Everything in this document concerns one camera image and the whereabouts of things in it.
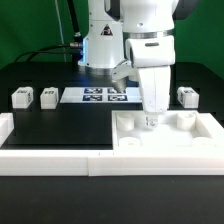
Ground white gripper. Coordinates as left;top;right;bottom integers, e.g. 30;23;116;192
112;35;175;128

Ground white square table top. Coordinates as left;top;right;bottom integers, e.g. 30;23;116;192
112;110;224;151

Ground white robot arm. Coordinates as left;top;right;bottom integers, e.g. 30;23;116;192
78;0;200;128

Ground white marker sheet with tags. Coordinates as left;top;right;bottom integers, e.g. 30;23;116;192
60;87;141;103

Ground black cable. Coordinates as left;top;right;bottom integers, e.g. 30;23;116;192
13;0;84;64

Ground white U-shaped fence wall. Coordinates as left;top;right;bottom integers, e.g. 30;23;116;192
0;115;224;176

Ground thin white cable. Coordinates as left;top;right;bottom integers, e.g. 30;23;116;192
54;0;68;63

